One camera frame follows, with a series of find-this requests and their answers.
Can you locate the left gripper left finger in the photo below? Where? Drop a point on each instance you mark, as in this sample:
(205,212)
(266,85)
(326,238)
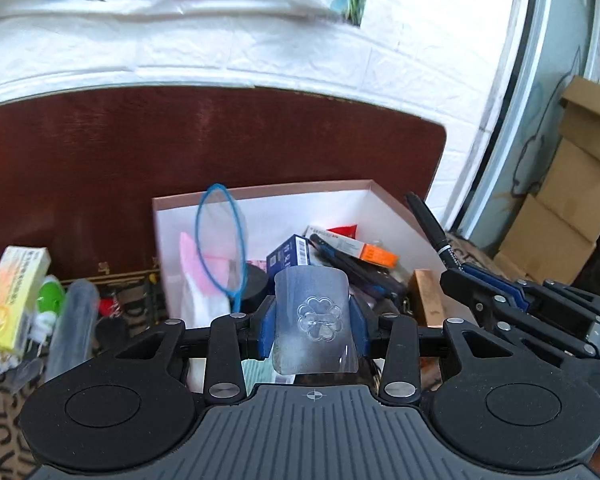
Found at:
(233,339)

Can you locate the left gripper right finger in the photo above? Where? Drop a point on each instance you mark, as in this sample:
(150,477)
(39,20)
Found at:
(393,338)

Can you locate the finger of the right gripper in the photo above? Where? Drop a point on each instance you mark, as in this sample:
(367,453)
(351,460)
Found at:
(484,301)
(495,284)

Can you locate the mint green tissue packet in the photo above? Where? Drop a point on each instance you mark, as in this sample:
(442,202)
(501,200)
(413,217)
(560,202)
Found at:
(263,373)

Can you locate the black marker pen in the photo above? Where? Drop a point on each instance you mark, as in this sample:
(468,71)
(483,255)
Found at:
(432,230)

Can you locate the black tape roll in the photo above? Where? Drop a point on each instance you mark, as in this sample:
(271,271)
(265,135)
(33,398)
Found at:
(256,289)

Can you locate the stacked brown cardboard boxes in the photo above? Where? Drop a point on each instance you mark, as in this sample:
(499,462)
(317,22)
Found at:
(557,229)

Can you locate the pink cloth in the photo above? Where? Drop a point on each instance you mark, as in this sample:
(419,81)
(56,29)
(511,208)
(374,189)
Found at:
(201,301)

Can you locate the tan wooden block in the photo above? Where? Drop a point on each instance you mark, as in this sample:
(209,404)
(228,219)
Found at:
(425,299)

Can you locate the brown cardboard storage box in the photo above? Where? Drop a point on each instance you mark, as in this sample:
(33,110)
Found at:
(330,253)

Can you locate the blue rimmed mesh strainer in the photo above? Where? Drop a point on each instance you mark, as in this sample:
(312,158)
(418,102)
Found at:
(220,238)

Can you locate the blue small carton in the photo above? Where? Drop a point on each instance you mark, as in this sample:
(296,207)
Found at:
(293,252)

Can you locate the translucent grey toothbrush case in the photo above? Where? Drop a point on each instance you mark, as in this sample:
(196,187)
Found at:
(71,344)

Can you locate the green white bottle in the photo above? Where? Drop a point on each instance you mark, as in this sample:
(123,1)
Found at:
(51,298)

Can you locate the dark brown wooden headboard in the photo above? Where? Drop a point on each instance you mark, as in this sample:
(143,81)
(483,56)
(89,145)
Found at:
(79,170)

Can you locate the yellow green medicine box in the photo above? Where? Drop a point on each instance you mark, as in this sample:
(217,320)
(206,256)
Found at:
(22,271)

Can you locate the letter patterned beige cloth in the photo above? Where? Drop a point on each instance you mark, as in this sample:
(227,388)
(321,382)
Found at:
(142,300)

